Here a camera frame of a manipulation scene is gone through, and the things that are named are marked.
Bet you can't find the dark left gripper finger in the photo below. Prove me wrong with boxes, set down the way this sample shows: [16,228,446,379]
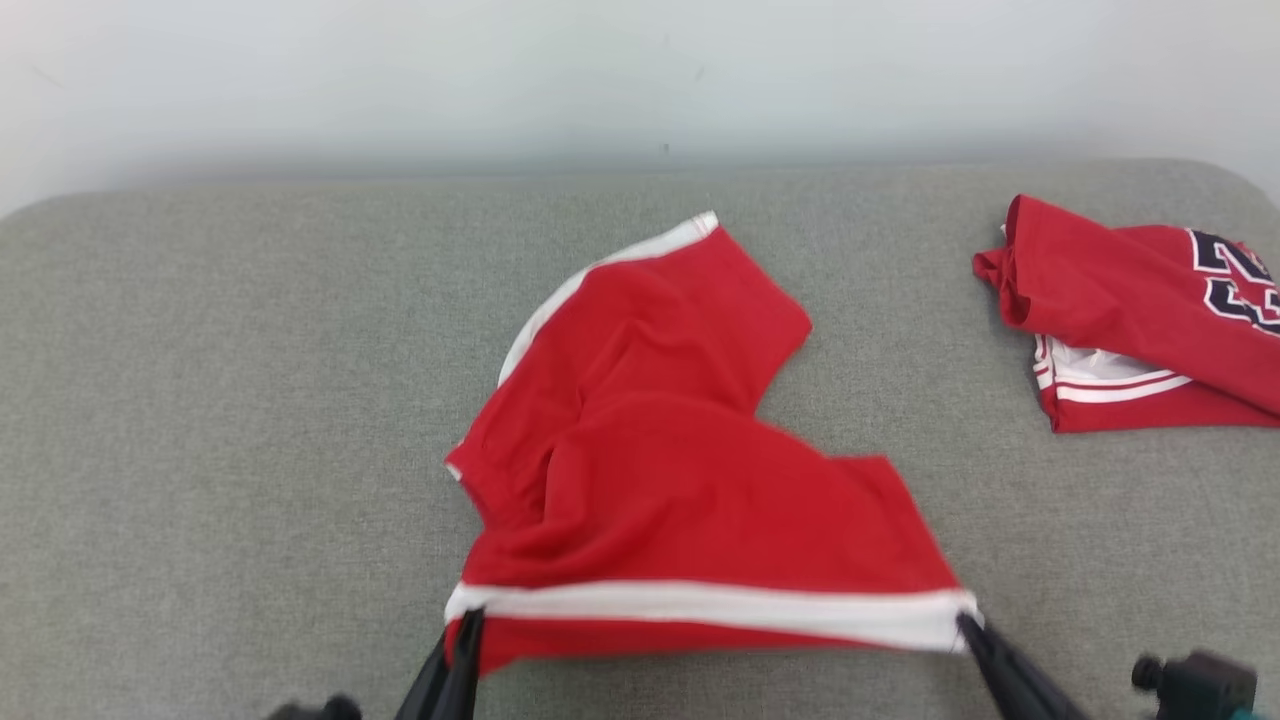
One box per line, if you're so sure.
[395,630,456,720]
[432,608,486,720]

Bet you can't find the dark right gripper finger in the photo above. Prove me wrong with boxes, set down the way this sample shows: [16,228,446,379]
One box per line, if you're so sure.
[968,616,1091,720]
[958,615,1046,720]

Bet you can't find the red shorts with white stripes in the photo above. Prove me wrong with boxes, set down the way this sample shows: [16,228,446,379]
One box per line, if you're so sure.
[443,210,986,681]

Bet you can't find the red basketball jersey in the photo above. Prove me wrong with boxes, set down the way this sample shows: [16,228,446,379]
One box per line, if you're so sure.
[972,193,1280,434]

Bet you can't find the grey fabric sofa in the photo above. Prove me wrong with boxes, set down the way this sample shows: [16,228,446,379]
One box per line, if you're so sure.
[0,158,1280,720]

